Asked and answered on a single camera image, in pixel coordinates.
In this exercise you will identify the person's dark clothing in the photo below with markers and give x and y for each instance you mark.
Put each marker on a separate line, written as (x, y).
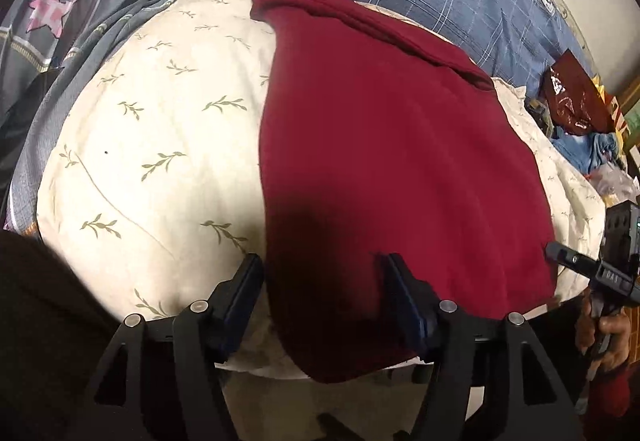
(45, 336)

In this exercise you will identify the dark red plastic bag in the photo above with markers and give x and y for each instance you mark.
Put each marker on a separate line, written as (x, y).
(575, 93)

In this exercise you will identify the clear plastic bag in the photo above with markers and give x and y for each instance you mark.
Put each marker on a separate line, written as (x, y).
(617, 181)

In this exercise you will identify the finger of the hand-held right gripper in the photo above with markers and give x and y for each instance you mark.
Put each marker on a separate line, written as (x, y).
(570, 258)

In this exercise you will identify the dark red garment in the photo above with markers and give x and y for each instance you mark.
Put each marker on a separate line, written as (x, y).
(390, 161)

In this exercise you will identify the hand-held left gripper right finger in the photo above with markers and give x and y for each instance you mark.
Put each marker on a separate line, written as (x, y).
(406, 301)

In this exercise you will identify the person's right hand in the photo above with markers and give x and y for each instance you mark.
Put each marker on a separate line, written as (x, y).
(602, 333)

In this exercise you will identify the blue cloth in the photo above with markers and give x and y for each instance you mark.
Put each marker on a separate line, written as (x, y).
(587, 146)

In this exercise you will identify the person's red sleeve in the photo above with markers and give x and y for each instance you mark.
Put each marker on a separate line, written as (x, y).
(612, 401)

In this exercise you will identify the grey star-print quilt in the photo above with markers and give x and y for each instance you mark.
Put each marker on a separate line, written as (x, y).
(65, 21)

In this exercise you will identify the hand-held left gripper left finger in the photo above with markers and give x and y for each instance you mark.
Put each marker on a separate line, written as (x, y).
(240, 293)

